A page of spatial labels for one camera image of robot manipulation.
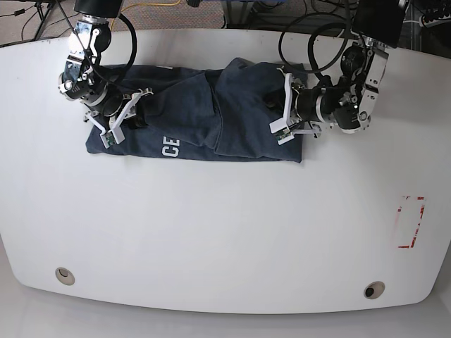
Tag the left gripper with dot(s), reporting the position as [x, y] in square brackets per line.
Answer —
[305, 102]

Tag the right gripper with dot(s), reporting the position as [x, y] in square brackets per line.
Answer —
[112, 104]

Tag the dark blue t-shirt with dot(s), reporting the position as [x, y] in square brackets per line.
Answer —
[205, 115]

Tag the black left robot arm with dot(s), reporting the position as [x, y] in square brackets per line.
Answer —
[343, 92]

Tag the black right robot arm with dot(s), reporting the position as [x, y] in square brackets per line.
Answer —
[84, 79]

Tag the black tripod leg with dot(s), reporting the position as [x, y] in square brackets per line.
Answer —
[43, 9]

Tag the red tape rectangle marking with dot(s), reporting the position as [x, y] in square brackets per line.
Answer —
[408, 221]

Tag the white power strip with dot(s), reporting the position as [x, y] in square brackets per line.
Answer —
[435, 16]

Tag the aluminium frame stand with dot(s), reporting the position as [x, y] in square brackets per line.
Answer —
[236, 13]

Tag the left table cable grommet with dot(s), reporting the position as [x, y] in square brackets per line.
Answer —
[65, 276]

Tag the table cable grommet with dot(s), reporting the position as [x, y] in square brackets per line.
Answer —
[374, 290]
[65, 276]

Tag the right table cable grommet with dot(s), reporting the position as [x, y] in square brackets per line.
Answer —
[374, 290]

